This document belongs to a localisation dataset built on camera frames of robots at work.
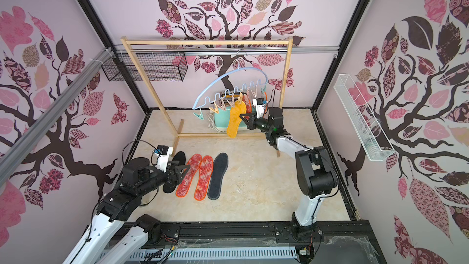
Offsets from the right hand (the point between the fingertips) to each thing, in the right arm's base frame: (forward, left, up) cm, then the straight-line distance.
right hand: (240, 116), depth 87 cm
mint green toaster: (+5, +10, -7) cm, 13 cm away
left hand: (-26, +24, -2) cm, 35 cm away
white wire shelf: (+13, -55, +5) cm, 56 cm away
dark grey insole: (-15, +11, -22) cm, 29 cm away
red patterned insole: (-13, +25, -21) cm, 35 cm away
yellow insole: (+1, +1, +3) cm, 3 cm away
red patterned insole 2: (-21, +19, -21) cm, 36 cm away
